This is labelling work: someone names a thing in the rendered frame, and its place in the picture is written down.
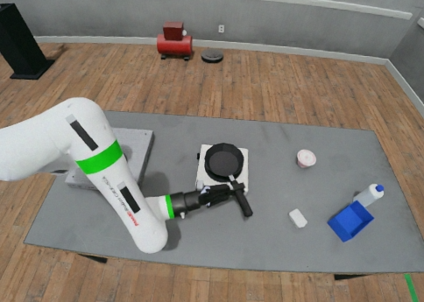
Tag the blue open bin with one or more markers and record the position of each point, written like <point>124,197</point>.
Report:
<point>349,222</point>

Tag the white and pink yogurt cup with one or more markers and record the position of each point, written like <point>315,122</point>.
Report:
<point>305,158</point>

